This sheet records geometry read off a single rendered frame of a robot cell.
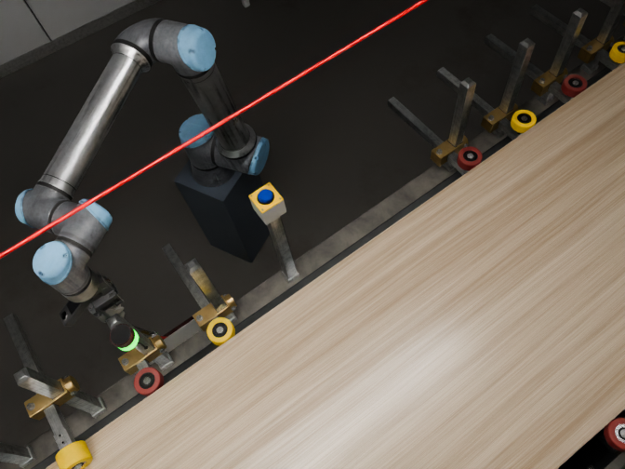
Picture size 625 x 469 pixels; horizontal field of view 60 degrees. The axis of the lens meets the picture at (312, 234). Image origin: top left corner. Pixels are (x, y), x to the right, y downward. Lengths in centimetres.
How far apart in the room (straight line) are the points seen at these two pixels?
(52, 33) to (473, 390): 340
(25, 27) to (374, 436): 331
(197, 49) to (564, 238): 121
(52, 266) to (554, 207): 145
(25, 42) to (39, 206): 268
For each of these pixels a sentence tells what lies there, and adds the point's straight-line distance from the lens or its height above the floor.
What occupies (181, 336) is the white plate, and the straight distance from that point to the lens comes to 187.
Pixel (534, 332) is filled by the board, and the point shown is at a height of 90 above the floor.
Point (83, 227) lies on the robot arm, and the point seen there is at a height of 136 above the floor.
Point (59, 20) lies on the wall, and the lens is 406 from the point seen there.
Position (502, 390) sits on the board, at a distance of 161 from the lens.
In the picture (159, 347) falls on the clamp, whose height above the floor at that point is 86.
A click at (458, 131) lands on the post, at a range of 194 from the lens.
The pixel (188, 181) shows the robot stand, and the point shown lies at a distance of 233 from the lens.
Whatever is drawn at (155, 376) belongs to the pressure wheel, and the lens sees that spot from 168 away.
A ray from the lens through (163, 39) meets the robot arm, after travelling 160.
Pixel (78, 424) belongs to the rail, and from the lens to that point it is 198.
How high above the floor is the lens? 243
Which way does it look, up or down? 62 degrees down
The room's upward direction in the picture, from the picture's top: 11 degrees counter-clockwise
